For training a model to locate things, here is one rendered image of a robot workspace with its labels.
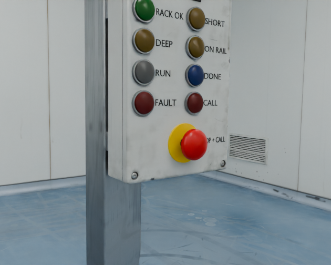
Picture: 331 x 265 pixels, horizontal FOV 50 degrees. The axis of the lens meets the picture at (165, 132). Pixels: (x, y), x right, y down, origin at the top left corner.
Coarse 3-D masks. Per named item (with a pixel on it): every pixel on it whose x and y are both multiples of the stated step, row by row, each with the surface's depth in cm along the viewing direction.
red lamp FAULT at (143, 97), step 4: (144, 92) 42; (136, 96) 42; (140, 96) 42; (144, 96) 42; (148, 96) 42; (136, 100) 41; (140, 100) 42; (144, 100) 42; (148, 100) 42; (152, 100) 43; (136, 104) 41; (140, 104) 42; (144, 104) 42; (148, 104) 42; (152, 104) 43; (136, 108) 42; (140, 108) 42; (144, 108) 42; (148, 108) 42; (140, 112) 42; (144, 112) 42; (148, 112) 43
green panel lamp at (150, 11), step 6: (138, 0) 40; (144, 0) 41; (150, 0) 41; (138, 6) 40; (144, 6) 41; (150, 6) 41; (138, 12) 41; (144, 12) 41; (150, 12) 41; (144, 18) 41; (150, 18) 42
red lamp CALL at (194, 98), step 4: (192, 96) 46; (196, 96) 47; (200, 96) 47; (188, 100) 46; (192, 100) 46; (196, 100) 47; (200, 100) 47; (188, 104) 46; (192, 104) 46; (196, 104) 47; (200, 104) 47; (188, 108) 47; (192, 108) 47; (196, 108) 47; (200, 108) 47; (192, 112) 47; (196, 112) 47
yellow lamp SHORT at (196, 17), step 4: (196, 8) 46; (192, 12) 45; (196, 12) 46; (200, 12) 46; (192, 16) 45; (196, 16) 46; (200, 16) 46; (204, 16) 47; (192, 20) 45; (196, 20) 46; (200, 20) 46; (204, 20) 47; (192, 24) 45; (196, 24) 46; (200, 24) 46; (196, 28) 46; (200, 28) 47
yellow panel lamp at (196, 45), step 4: (192, 40) 46; (196, 40) 46; (200, 40) 46; (192, 44) 46; (196, 44) 46; (200, 44) 46; (192, 48) 46; (196, 48) 46; (200, 48) 46; (192, 52) 46; (196, 52) 46; (200, 52) 46; (196, 56) 46
